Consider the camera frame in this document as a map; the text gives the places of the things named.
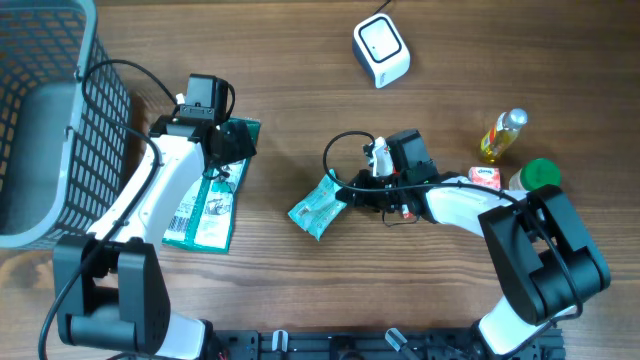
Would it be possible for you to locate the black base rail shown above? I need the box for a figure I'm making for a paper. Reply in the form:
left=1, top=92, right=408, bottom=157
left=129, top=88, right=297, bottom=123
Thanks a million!
left=199, top=327, right=566, bottom=360

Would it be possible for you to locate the yellow liquid small bottle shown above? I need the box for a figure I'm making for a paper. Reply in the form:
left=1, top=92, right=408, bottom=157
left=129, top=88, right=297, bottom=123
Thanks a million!
left=479, top=108, right=528, bottom=164

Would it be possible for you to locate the grey plastic mesh basket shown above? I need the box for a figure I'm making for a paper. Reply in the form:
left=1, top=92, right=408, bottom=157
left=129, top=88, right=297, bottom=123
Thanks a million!
left=1, top=1, right=131, bottom=250

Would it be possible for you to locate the red white carton cup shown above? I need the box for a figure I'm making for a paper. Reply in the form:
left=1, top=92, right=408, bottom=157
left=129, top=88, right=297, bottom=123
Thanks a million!
left=468, top=166, right=502, bottom=190

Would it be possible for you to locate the mint green wipes packet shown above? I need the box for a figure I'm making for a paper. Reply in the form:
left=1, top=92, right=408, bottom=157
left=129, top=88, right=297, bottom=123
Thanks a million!
left=288, top=175, right=347, bottom=241

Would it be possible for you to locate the red stick packet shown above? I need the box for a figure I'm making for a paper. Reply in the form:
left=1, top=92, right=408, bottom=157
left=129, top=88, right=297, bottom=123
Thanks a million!
left=402, top=209, right=414, bottom=219

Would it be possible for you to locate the green lid white jar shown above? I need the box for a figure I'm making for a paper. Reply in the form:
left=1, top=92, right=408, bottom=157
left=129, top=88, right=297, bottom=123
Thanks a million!
left=509, top=158, right=562, bottom=191

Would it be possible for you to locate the white barcode scanner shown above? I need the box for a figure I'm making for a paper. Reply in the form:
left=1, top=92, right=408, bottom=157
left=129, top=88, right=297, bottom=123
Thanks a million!
left=352, top=13, right=411, bottom=89

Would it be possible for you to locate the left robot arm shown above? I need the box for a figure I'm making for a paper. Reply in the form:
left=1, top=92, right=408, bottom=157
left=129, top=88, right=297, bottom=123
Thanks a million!
left=43, top=74, right=256, bottom=359

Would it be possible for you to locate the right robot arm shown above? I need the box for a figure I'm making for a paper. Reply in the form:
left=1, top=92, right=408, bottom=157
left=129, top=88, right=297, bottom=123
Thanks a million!
left=336, top=129, right=611, bottom=359

